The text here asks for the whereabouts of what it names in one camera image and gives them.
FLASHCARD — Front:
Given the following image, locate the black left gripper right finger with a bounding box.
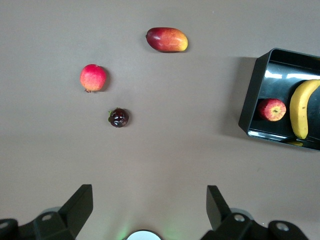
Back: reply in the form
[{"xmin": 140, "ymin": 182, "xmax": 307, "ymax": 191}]
[{"xmin": 201, "ymin": 185, "xmax": 310, "ymax": 240}]

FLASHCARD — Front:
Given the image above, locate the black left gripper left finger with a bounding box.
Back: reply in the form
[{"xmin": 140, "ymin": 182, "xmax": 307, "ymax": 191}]
[{"xmin": 0, "ymin": 184, "xmax": 94, "ymax": 240}]

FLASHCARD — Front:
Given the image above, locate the black plastic tray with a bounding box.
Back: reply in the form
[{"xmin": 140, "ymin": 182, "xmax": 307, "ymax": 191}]
[{"xmin": 238, "ymin": 47, "xmax": 320, "ymax": 152}]

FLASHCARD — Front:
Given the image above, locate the brown table cover mat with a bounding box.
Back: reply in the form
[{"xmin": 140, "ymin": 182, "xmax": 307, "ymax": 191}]
[{"xmin": 0, "ymin": 0, "xmax": 320, "ymax": 240}]

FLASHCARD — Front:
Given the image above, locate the red apple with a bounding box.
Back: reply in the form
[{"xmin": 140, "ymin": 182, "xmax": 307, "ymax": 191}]
[{"xmin": 257, "ymin": 98, "xmax": 287, "ymax": 122}]

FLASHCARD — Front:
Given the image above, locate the yellow banana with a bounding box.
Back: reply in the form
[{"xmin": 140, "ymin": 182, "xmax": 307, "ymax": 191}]
[{"xmin": 289, "ymin": 79, "xmax": 320, "ymax": 140}]

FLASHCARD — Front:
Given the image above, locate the red yellow mango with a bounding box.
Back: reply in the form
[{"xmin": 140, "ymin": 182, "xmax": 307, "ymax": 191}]
[{"xmin": 145, "ymin": 27, "xmax": 189, "ymax": 53}]

